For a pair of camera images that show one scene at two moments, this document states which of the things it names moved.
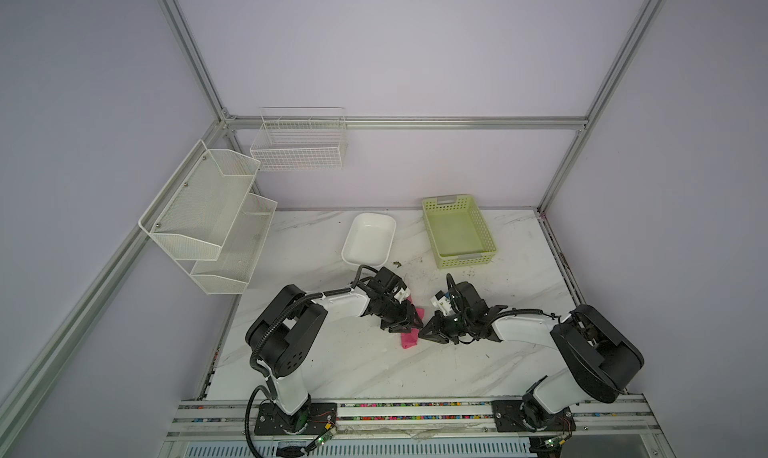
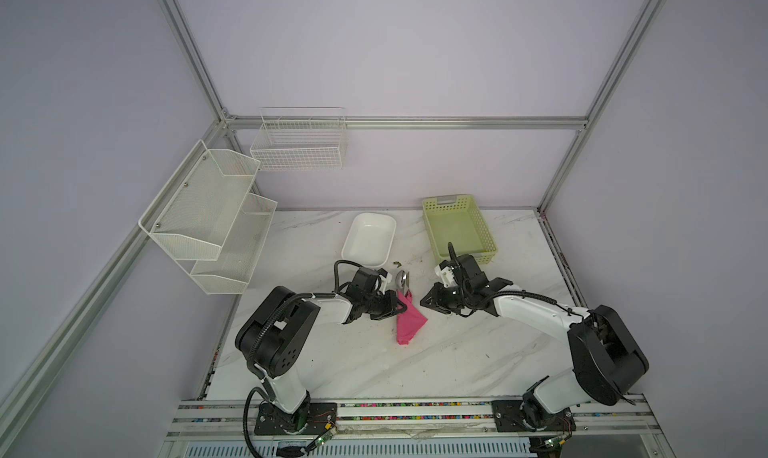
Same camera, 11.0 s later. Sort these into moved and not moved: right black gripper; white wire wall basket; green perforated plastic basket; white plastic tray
Moved: right black gripper
Not moved: white wire wall basket; green perforated plastic basket; white plastic tray
